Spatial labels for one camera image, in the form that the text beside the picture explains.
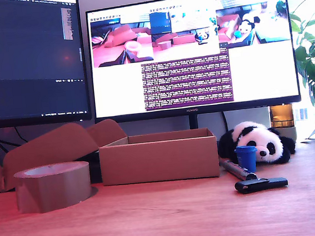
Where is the brown cardboard box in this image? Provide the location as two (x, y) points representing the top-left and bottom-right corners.
(0, 109), (221, 198)

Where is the black monitor stand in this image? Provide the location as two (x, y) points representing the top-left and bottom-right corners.
(188, 114), (199, 130)

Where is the bright screen black monitor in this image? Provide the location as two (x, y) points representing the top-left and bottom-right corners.
(83, 0), (303, 125)

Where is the panda plush toy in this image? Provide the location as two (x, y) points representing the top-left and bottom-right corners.
(215, 116), (298, 170)

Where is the silver metal bar tool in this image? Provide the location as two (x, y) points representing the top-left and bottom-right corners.
(218, 155), (258, 184)

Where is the small blue lidded cup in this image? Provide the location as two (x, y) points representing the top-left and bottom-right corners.
(233, 144), (260, 174)

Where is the amber glass jar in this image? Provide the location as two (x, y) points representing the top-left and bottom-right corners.
(268, 103), (295, 129)

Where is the black rectangular stick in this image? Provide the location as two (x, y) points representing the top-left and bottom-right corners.
(233, 176), (289, 195)

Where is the brown packing tape roll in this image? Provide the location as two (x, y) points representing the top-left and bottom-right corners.
(12, 159), (94, 216)

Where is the grey plant pot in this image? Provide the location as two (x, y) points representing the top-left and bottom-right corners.
(272, 125), (298, 144)

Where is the dark screen monitor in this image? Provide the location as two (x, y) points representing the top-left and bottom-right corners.
(0, 0), (93, 129)

